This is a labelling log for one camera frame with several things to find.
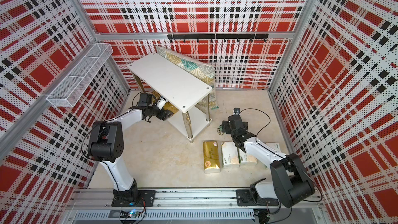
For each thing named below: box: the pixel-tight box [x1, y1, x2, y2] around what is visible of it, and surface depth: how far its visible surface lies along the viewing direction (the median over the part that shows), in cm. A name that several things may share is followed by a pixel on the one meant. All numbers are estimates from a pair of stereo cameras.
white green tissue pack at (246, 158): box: [239, 148, 258, 164], surface depth 83 cm
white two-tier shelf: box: [127, 52, 213, 143], surface depth 80 cm
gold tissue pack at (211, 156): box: [202, 140, 221, 174], surface depth 83 cm
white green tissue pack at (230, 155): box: [220, 141, 241, 168], surface depth 85 cm
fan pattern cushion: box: [152, 46, 219, 110], surface depth 86 cm
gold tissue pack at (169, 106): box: [163, 101, 180, 115], surface depth 95 cm
